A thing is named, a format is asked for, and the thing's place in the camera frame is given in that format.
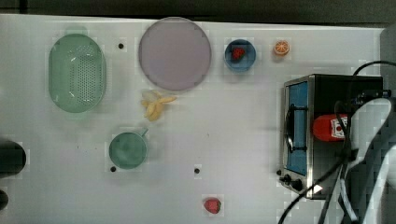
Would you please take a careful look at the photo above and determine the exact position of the toaster oven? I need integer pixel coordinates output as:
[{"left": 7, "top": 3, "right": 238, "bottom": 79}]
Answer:
[{"left": 281, "top": 74, "right": 383, "bottom": 193}]

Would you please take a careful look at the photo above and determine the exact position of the black pot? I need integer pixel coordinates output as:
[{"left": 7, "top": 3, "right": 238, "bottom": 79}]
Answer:
[{"left": 0, "top": 141, "right": 27, "bottom": 178}]

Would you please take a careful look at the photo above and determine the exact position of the red strawberry in bowl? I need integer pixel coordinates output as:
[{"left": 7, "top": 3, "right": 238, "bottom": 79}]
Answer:
[{"left": 232, "top": 48, "right": 246, "bottom": 61}]

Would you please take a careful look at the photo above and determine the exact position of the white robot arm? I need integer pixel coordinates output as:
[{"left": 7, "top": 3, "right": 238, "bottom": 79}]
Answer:
[{"left": 338, "top": 97, "right": 395, "bottom": 224}]

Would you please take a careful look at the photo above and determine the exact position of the red ketchup bottle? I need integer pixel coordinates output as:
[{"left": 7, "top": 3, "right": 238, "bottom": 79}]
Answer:
[{"left": 312, "top": 114, "right": 345, "bottom": 142}]

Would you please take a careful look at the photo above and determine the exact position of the green plastic colander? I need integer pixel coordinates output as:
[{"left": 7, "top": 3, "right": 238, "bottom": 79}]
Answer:
[{"left": 49, "top": 34, "right": 106, "bottom": 113}]

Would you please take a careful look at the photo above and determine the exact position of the green mug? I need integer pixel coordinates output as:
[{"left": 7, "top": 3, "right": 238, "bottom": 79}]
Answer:
[{"left": 108, "top": 128, "right": 149, "bottom": 170}]

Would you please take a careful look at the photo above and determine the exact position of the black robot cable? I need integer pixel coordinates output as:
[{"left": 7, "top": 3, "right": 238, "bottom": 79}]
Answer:
[{"left": 277, "top": 60, "right": 396, "bottom": 224}]

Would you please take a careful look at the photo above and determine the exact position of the orange slice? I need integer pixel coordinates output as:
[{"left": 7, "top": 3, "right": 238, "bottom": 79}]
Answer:
[{"left": 274, "top": 40, "right": 290, "bottom": 56}]

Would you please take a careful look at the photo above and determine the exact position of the peeled banana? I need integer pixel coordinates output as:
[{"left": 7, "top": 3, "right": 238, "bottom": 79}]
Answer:
[{"left": 141, "top": 90, "right": 176, "bottom": 121}]

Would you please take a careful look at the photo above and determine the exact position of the round lilac plate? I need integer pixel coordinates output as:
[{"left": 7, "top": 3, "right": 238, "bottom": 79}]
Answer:
[{"left": 138, "top": 17, "right": 211, "bottom": 91}]

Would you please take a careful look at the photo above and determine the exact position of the blue bowl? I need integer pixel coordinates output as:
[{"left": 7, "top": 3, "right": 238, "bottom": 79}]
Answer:
[{"left": 224, "top": 39, "right": 257, "bottom": 72}]

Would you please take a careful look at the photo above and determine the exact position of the red strawberry on table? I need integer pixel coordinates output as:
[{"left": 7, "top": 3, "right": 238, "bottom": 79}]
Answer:
[{"left": 204, "top": 198, "right": 221, "bottom": 214}]

